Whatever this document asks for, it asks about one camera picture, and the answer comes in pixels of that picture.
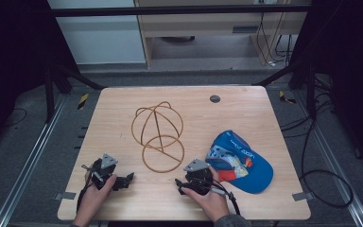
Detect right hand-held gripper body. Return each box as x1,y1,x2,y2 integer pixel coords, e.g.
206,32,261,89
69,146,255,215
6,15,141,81
182,158,216,197

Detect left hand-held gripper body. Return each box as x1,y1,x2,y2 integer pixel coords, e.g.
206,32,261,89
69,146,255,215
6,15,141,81
89,153,119,191

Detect blue printed baseball cap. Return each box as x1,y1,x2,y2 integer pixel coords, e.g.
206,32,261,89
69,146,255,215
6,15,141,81
204,130,274,195

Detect gold wire hat stand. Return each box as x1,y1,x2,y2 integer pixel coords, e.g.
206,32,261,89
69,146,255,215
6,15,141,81
130,100,185,174

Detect person's right hand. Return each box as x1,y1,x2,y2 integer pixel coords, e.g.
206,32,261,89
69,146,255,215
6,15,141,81
181,166,232,223

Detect person's left hand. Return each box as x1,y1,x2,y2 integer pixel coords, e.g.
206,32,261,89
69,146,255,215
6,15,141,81
74,171,118,223

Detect grey tape strip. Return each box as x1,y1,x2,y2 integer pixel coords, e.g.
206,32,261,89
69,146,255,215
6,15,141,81
54,191,78,201
291,191,315,202

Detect yellow black striped tape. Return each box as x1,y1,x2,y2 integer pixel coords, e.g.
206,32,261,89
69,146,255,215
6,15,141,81
77,93,90,111
278,90,298,105

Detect black metal stand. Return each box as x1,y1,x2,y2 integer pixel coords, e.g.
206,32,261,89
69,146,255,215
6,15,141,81
251,59,319,120
43,61,107,125

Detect white cabinet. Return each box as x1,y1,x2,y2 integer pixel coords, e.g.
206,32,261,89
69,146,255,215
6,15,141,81
46,0,147,65

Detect dark curtain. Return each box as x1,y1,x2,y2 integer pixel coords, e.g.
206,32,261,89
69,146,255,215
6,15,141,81
0,0,80,156
288,0,363,175

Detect light wooden desk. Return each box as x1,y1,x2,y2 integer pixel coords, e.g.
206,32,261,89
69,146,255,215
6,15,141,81
133,0,312,68

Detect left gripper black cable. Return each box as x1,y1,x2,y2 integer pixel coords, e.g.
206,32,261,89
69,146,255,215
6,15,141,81
76,164,95,213

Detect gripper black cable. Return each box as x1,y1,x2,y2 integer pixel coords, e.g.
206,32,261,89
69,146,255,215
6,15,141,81
210,186,241,217
76,164,95,213

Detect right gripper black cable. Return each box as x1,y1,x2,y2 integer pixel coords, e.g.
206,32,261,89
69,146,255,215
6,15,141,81
210,186,241,217

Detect aluminium floor rail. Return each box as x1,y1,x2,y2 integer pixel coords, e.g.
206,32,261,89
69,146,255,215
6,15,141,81
295,91,363,227
0,94,66,227

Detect black looped floor cable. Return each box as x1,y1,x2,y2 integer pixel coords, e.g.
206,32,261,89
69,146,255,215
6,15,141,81
298,118,354,209

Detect cables under wooden desk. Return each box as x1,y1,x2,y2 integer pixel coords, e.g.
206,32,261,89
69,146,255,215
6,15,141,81
255,11,295,67

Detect black horizontal frame bar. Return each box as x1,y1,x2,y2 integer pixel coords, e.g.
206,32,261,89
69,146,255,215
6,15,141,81
47,4,314,18

